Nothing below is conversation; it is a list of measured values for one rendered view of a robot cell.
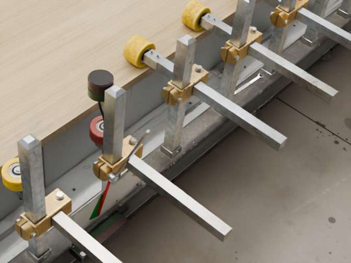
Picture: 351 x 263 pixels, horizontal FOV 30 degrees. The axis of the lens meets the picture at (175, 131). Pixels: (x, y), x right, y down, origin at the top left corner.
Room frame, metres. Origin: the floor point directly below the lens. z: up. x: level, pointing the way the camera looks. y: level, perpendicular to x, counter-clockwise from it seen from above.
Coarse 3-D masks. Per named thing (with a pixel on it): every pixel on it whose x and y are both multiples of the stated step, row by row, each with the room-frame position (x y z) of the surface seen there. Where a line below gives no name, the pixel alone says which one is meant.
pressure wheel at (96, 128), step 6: (96, 120) 1.16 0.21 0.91; (102, 120) 1.17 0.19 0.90; (90, 126) 1.14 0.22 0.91; (96, 126) 1.14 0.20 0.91; (102, 126) 1.15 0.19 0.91; (90, 132) 1.13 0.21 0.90; (96, 132) 1.12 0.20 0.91; (102, 132) 1.13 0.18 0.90; (96, 138) 1.11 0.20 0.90; (102, 138) 1.11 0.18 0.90; (102, 144) 1.11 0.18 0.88
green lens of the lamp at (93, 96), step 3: (90, 93) 1.08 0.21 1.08; (93, 93) 1.08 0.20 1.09; (90, 96) 1.08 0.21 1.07; (93, 96) 1.08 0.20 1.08; (96, 96) 1.07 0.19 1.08; (99, 96) 1.07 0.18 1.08; (102, 96) 1.08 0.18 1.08; (93, 99) 1.08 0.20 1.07; (96, 99) 1.07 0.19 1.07; (99, 99) 1.07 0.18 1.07; (102, 99) 1.08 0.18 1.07
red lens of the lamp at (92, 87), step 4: (88, 76) 1.10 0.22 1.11; (112, 76) 1.12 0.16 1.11; (88, 80) 1.09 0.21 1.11; (112, 80) 1.10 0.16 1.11; (88, 84) 1.09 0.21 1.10; (92, 84) 1.08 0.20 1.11; (112, 84) 1.10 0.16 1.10; (92, 88) 1.08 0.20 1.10; (96, 88) 1.07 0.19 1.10; (100, 88) 1.08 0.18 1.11; (104, 88) 1.08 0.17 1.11; (96, 92) 1.07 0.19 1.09; (100, 92) 1.08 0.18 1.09
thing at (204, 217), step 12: (96, 144) 1.14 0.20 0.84; (132, 168) 1.07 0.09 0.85; (144, 168) 1.07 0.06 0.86; (144, 180) 1.05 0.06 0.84; (156, 180) 1.03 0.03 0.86; (168, 180) 1.04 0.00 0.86; (168, 192) 1.00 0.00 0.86; (180, 192) 1.01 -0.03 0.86; (180, 204) 0.98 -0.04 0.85; (192, 204) 0.98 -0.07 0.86; (192, 216) 0.95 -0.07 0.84; (204, 216) 0.95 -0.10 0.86; (204, 228) 0.93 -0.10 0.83; (216, 228) 0.92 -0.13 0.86; (228, 228) 0.92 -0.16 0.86
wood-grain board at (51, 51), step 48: (0, 0) 1.61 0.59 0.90; (48, 0) 1.65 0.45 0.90; (96, 0) 1.68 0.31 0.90; (144, 0) 1.72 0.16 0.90; (0, 48) 1.39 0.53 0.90; (48, 48) 1.42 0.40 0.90; (96, 48) 1.45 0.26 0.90; (0, 96) 1.20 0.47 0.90; (48, 96) 1.23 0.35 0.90; (0, 144) 1.04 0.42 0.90
